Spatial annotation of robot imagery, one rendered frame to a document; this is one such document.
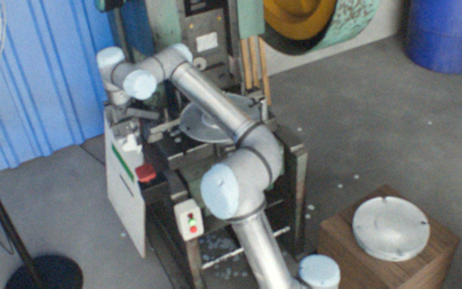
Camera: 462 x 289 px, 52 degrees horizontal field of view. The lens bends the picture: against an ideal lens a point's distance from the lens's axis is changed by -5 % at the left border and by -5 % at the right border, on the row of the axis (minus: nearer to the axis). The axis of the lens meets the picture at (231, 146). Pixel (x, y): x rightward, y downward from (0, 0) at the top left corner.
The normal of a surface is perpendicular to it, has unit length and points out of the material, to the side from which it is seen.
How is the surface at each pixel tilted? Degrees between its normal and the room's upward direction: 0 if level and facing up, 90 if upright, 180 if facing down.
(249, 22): 90
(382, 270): 0
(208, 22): 90
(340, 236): 0
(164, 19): 90
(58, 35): 90
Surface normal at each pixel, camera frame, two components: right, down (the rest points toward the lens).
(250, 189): 0.62, 0.05
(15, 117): 0.46, 0.53
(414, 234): -0.07, -0.77
